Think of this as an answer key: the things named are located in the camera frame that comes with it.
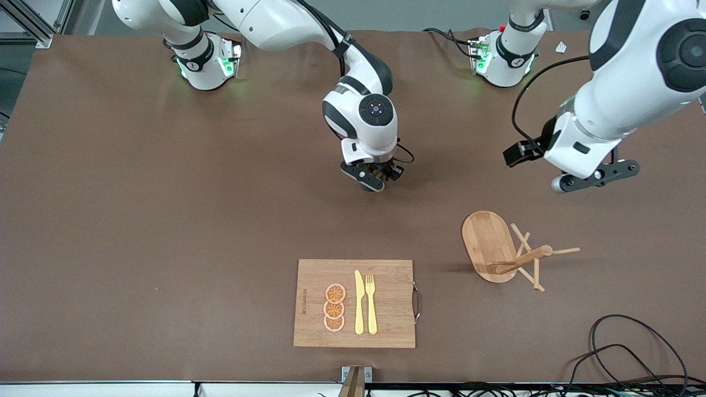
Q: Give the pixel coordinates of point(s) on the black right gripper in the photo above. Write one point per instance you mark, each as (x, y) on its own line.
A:
(388, 169)

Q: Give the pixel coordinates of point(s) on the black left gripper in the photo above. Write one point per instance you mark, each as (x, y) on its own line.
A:
(541, 144)

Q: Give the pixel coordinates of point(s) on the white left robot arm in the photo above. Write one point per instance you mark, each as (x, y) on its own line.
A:
(623, 99)

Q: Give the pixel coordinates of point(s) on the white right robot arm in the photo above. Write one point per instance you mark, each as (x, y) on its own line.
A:
(276, 22)

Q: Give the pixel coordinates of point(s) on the wooden mug rack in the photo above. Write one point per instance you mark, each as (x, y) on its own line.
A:
(488, 242)

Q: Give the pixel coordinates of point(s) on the small white tag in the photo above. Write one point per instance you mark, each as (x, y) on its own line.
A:
(561, 47)

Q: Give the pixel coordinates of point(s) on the orange slice toy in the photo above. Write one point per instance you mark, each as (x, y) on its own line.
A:
(335, 293)
(333, 310)
(333, 325)

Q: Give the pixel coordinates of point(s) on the yellow plastic knife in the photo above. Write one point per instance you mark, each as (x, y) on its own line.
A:
(359, 309)

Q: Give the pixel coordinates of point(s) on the yellow plastic fork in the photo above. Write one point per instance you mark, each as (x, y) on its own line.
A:
(371, 314)

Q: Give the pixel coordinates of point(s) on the black chair caster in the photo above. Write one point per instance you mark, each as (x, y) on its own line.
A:
(584, 14)

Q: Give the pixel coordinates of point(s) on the metal table edge bracket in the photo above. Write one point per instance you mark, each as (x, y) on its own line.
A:
(356, 380)

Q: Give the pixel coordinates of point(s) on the aluminium frame profile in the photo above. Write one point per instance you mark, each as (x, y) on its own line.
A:
(33, 27)

